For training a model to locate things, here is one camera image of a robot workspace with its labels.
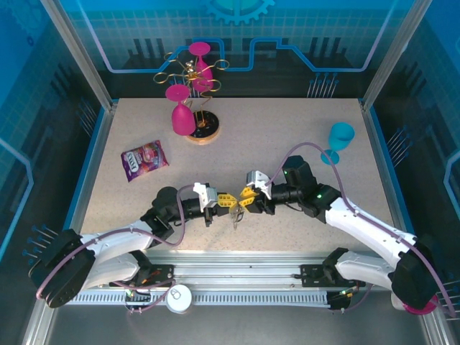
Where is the metal keyring with keys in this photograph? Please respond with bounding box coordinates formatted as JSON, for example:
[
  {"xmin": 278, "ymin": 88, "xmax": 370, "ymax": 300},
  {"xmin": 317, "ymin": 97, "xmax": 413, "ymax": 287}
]
[{"xmin": 228, "ymin": 204, "xmax": 245, "ymax": 231}]

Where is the purple candy bag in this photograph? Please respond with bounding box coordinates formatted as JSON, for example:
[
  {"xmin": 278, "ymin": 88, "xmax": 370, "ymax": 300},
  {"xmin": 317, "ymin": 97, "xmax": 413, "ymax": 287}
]
[{"xmin": 120, "ymin": 139, "xmax": 170, "ymax": 183}]

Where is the blue plastic goblet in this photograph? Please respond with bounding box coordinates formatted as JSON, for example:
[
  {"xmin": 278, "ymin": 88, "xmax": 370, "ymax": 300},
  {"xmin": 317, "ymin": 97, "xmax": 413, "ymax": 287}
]
[{"xmin": 320, "ymin": 121, "xmax": 356, "ymax": 166}]

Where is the pink plastic goblet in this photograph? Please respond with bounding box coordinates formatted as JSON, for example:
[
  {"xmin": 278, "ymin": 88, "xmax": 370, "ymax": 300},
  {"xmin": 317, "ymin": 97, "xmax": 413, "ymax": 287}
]
[
  {"xmin": 165, "ymin": 84, "xmax": 197, "ymax": 137},
  {"xmin": 188, "ymin": 42, "xmax": 213, "ymax": 93}
]

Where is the white round cap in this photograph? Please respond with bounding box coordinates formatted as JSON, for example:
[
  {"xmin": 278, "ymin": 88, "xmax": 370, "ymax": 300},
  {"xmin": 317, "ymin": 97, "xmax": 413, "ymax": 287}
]
[{"xmin": 165, "ymin": 283, "xmax": 193, "ymax": 314}]

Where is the white cup with pink lid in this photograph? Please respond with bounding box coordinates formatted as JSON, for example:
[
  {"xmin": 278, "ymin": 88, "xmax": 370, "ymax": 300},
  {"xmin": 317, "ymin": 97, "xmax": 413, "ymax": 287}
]
[{"xmin": 391, "ymin": 293, "xmax": 439, "ymax": 316}]

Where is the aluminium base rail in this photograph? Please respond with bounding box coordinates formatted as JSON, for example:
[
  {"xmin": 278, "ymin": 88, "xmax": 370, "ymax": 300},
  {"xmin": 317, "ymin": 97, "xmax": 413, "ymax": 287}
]
[{"xmin": 143, "ymin": 249, "xmax": 396, "ymax": 292}]

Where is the gold wire glass rack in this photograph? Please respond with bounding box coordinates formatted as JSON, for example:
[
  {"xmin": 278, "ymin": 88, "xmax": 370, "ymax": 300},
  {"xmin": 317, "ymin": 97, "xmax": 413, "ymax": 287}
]
[{"xmin": 153, "ymin": 51, "xmax": 231, "ymax": 146}]

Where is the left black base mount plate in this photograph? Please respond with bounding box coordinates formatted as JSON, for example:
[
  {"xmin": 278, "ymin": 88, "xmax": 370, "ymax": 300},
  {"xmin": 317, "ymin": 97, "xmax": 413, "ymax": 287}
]
[{"xmin": 142, "ymin": 264, "xmax": 176, "ymax": 288}]

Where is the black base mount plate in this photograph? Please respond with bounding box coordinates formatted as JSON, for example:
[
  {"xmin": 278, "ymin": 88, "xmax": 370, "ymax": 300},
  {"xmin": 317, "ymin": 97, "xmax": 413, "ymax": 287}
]
[
  {"xmin": 142, "ymin": 264, "xmax": 176, "ymax": 288},
  {"xmin": 300, "ymin": 264, "xmax": 367, "ymax": 288}
]

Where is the white slotted cable duct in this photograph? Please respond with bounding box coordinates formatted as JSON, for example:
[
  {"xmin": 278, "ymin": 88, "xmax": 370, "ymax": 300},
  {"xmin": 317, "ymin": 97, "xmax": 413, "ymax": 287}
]
[{"xmin": 68, "ymin": 290, "xmax": 330, "ymax": 306}]

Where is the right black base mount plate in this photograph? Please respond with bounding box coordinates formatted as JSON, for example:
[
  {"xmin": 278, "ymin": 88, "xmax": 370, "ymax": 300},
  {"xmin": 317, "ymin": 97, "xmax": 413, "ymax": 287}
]
[{"xmin": 300, "ymin": 264, "xmax": 367, "ymax": 288}]

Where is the aluminium frame post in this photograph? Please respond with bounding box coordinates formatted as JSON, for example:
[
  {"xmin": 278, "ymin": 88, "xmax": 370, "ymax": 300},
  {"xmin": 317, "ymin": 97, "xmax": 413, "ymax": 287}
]
[
  {"xmin": 361, "ymin": 0, "xmax": 425, "ymax": 111},
  {"xmin": 39, "ymin": 0, "xmax": 118, "ymax": 109}
]

